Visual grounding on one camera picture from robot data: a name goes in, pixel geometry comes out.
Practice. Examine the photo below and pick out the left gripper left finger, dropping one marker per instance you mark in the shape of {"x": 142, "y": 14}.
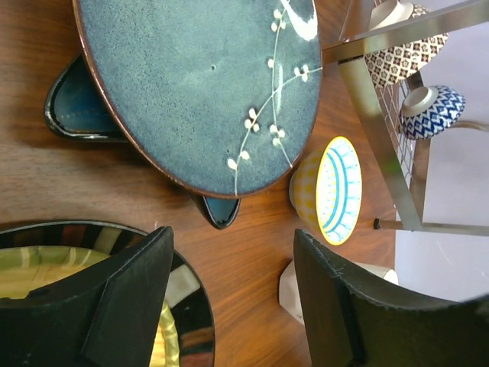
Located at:
{"x": 104, "y": 315}

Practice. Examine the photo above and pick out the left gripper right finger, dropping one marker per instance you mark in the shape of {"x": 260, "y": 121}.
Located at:
{"x": 355, "y": 318}

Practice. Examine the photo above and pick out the blue-grey blossom plate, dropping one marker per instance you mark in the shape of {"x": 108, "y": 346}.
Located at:
{"x": 221, "y": 96}

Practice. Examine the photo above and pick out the white ceramic mug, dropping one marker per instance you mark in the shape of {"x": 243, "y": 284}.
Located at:
{"x": 288, "y": 291}

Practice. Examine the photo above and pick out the black patterned rim plate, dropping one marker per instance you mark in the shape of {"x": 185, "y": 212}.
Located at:
{"x": 186, "y": 334}

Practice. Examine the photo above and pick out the yellow teal patterned bowl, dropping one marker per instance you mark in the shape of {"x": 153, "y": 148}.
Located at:
{"x": 326, "y": 190}

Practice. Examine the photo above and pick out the dark blue trivet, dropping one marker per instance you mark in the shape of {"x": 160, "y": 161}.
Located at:
{"x": 75, "y": 110}

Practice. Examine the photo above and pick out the blue red bowl in rack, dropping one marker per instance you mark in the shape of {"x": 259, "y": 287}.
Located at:
{"x": 428, "y": 111}

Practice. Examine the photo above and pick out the steel dish rack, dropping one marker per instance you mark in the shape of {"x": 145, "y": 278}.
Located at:
{"x": 404, "y": 169}

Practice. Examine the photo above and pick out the brown patterned bowl in rack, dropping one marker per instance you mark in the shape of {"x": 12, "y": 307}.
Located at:
{"x": 395, "y": 64}

